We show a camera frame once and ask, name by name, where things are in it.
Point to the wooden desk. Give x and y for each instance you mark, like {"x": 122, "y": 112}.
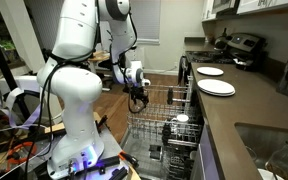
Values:
{"x": 99, "y": 56}

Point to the black tumbler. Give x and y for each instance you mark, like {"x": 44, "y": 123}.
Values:
{"x": 170, "y": 96}
{"x": 166, "y": 133}

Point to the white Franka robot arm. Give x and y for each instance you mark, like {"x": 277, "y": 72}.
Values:
{"x": 80, "y": 90}

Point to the black kettle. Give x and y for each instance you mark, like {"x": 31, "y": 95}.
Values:
{"x": 221, "y": 43}

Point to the metal robot table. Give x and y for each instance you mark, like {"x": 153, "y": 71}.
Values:
{"x": 112, "y": 146}

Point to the wooden board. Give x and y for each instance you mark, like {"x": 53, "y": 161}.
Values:
{"x": 59, "y": 127}

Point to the white bowl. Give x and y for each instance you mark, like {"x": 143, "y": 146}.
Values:
{"x": 267, "y": 175}

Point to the black stand pole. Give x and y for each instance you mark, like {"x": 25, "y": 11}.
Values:
{"x": 4, "y": 71}

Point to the small green plant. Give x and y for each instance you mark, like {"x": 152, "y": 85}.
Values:
{"x": 7, "y": 46}

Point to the white mug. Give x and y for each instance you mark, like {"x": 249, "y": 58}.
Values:
{"x": 182, "y": 118}

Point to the grey window blind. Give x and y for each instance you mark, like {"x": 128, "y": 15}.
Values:
{"x": 147, "y": 20}

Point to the black microwave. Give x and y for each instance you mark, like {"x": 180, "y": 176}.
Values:
{"x": 224, "y": 6}

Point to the small black clamp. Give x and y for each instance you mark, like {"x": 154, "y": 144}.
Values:
{"x": 101, "y": 124}

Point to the white box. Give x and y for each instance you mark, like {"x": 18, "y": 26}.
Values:
{"x": 20, "y": 83}

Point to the steel kitchen sink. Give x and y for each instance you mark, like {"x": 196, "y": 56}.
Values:
{"x": 260, "y": 140}

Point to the stack of white plates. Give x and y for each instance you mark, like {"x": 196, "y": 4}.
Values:
{"x": 215, "y": 87}

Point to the white storage cabinet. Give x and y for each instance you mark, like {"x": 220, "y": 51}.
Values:
{"x": 140, "y": 61}

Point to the grey dishwasher door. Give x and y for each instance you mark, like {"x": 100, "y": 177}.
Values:
{"x": 140, "y": 156}

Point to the small white plate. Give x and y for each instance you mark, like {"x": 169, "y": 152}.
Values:
{"x": 210, "y": 71}

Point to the white lower cabinet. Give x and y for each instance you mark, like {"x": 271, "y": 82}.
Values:
{"x": 205, "y": 156}

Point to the black stove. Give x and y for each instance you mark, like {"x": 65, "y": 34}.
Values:
{"x": 200, "y": 56}

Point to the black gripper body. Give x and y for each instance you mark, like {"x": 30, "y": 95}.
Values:
{"x": 138, "y": 91}

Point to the white upper cabinet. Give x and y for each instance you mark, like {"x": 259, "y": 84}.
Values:
{"x": 270, "y": 5}
{"x": 209, "y": 10}

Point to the glass pitcher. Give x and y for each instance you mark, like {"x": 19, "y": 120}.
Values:
{"x": 285, "y": 160}

